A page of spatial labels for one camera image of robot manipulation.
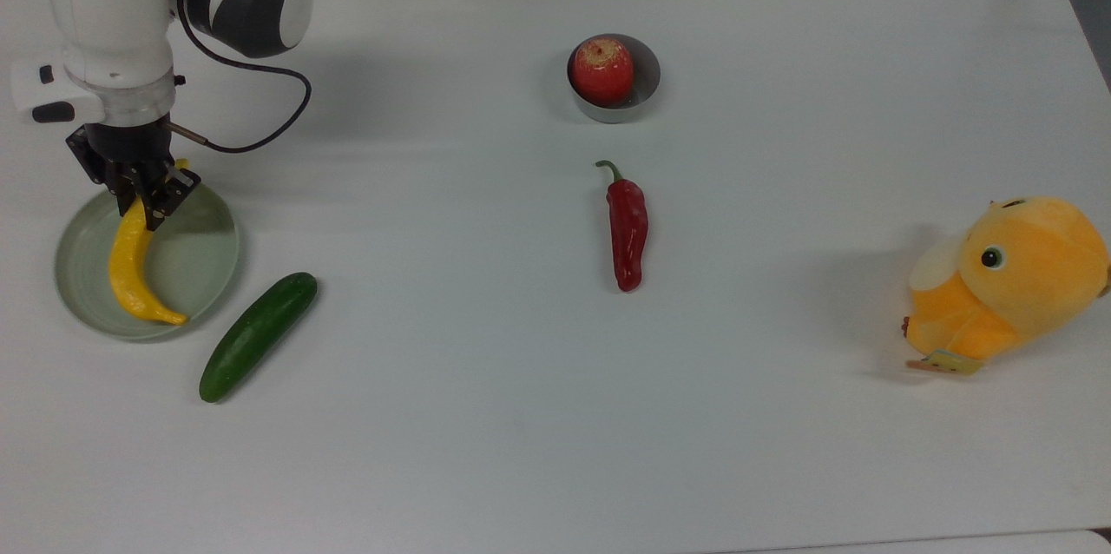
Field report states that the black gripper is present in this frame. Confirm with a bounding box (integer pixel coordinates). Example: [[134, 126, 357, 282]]
[[67, 120, 202, 233]]

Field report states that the yellow banana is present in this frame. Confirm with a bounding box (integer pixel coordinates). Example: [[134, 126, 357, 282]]
[[108, 158, 191, 327]]

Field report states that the pale green plastic plate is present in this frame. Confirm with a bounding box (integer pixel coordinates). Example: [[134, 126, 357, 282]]
[[55, 181, 241, 341]]

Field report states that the green cucumber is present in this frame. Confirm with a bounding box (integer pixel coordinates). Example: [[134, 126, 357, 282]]
[[199, 272, 319, 404]]

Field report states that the red apple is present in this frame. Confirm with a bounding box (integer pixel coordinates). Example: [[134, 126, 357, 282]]
[[570, 35, 635, 106]]

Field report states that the red chili pepper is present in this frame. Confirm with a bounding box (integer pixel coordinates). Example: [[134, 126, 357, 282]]
[[595, 160, 650, 293]]

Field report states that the small metal bowl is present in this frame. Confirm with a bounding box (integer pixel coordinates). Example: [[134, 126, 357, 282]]
[[566, 33, 662, 124]]

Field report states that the orange plush toy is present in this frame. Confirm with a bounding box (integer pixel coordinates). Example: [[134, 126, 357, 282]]
[[901, 196, 1111, 376]]

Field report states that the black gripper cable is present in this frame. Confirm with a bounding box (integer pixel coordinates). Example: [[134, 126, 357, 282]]
[[167, 0, 312, 155]]

